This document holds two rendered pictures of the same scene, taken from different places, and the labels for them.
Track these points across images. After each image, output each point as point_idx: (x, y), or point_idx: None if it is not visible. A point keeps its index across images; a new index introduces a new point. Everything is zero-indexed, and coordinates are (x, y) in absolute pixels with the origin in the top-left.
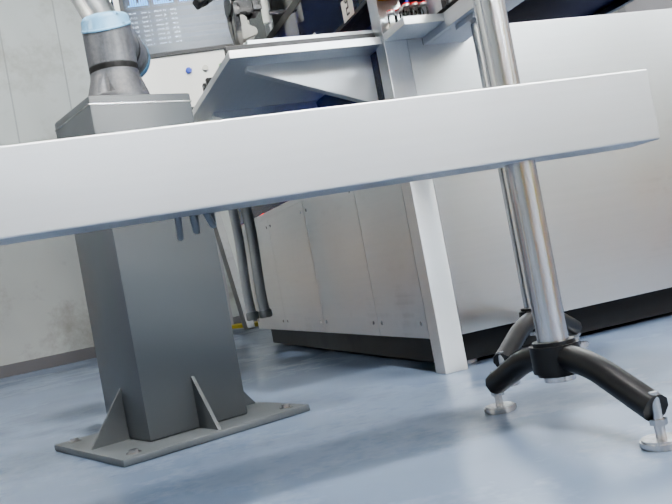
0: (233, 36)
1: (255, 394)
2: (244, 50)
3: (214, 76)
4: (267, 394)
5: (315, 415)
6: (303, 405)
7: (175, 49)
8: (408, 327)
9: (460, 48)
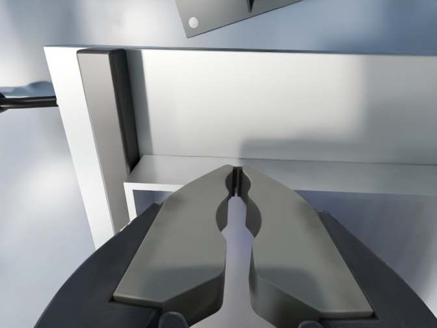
0: (252, 200)
1: (326, 34)
2: (63, 114)
3: (418, 54)
4: (309, 41)
5: (166, 34)
6: (185, 33)
7: None
8: None
9: None
